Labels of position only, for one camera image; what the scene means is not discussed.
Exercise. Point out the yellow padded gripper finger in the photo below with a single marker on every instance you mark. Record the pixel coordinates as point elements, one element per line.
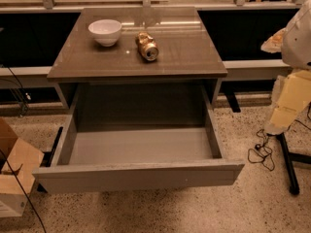
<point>274,43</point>
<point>290,96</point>

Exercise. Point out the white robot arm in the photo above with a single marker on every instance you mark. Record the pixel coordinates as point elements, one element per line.
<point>297,40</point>

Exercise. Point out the grey drawer cabinet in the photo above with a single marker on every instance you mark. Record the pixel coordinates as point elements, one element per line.
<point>186,51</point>

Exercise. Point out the open grey top drawer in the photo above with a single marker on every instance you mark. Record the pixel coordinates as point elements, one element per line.
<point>137,137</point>

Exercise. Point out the black stand leg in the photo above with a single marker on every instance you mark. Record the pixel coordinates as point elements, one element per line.
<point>290,158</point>

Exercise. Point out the white ceramic bowl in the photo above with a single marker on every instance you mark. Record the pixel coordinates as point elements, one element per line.
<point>105,32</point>

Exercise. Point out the cardboard box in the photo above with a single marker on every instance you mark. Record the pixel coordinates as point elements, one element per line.
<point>19,159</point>

